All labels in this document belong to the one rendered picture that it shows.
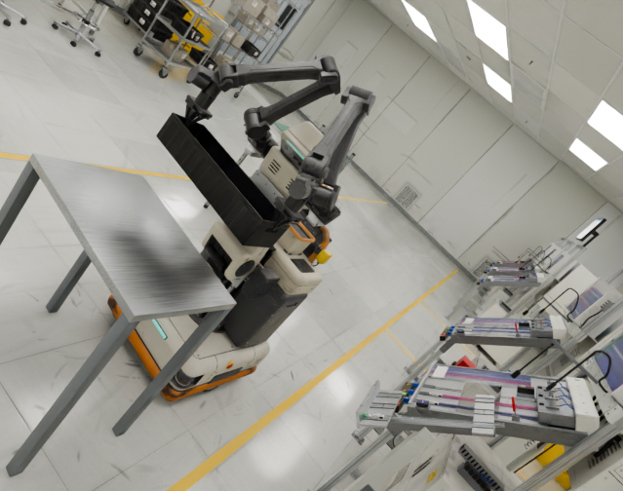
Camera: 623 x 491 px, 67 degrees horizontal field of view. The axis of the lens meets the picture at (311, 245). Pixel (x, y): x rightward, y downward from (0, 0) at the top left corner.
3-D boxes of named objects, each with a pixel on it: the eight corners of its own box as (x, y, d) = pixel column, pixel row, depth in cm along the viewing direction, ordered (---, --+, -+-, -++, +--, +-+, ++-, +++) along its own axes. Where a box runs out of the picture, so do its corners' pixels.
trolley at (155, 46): (129, 51, 609) (171, -18, 577) (166, 61, 695) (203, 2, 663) (160, 79, 608) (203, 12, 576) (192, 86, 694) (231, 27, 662)
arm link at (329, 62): (350, 93, 182) (344, 74, 186) (336, 70, 171) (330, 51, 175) (253, 141, 196) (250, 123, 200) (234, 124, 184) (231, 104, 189)
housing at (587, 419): (575, 447, 189) (575, 413, 188) (564, 404, 233) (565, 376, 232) (598, 451, 185) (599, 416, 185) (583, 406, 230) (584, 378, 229)
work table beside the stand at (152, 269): (53, 305, 218) (142, 174, 193) (124, 434, 193) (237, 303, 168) (-60, 315, 179) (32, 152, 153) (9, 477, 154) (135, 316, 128)
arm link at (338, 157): (377, 103, 179) (353, 95, 181) (375, 91, 166) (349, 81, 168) (331, 212, 180) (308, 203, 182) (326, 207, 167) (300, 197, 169)
